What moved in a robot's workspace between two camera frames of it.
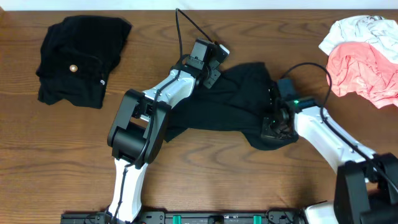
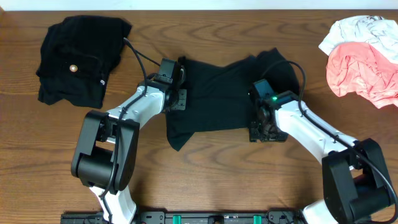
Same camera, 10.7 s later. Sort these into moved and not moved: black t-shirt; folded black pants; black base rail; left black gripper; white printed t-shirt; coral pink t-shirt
Moved: black t-shirt; left black gripper
Not moved: coral pink t-shirt; folded black pants; black base rail; white printed t-shirt
